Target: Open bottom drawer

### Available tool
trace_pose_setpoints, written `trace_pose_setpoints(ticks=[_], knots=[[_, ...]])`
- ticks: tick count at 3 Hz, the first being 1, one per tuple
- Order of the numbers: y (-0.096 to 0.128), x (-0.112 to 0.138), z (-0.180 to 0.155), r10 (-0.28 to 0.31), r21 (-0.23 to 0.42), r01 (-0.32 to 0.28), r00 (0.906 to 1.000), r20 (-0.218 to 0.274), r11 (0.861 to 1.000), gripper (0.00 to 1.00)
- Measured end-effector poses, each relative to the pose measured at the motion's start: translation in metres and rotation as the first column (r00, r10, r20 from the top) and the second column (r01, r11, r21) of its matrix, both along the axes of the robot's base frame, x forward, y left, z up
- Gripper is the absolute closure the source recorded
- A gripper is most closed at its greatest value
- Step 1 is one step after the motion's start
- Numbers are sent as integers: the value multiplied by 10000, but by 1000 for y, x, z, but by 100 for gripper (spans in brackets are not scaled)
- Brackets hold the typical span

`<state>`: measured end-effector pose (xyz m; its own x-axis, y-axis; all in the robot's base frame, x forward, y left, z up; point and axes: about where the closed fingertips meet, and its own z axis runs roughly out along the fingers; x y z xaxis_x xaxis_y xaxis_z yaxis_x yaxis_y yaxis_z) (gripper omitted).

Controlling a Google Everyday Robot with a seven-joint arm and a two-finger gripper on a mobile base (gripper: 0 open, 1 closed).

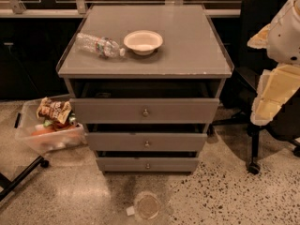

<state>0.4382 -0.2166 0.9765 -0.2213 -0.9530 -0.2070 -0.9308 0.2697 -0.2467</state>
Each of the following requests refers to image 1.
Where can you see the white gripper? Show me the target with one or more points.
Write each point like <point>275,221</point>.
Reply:
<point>286,37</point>

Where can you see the grey bottom drawer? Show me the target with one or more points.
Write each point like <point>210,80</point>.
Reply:
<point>147,162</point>

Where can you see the grey drawer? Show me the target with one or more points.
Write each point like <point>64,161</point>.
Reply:
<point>147,162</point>
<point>146,137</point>
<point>142,102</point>

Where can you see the grey top drawer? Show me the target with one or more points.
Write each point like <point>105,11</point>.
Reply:
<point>142,102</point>

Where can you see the grey three-drawer cabinet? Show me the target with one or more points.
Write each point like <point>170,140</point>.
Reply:
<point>191,50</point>

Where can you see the grey middle drawer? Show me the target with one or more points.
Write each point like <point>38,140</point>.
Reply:
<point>146,137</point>

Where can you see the black office chair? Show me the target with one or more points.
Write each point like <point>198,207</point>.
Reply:
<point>241,89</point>

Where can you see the white paper bowl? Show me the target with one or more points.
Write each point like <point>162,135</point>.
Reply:
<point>143,42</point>

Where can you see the clear plastic water bottle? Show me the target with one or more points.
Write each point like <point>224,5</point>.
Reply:
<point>102,46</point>

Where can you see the clear plastic cup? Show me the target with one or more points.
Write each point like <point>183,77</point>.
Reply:
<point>147,205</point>

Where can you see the small white paper scrap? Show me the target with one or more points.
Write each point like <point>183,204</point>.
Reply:
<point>130,211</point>

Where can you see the brown snack bag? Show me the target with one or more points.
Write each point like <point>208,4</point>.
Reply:
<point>57,111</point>

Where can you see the clear plastic storage bin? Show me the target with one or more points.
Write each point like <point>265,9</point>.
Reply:
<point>42,143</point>

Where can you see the black rolling stand leg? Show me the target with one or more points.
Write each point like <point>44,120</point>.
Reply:
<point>7,185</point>

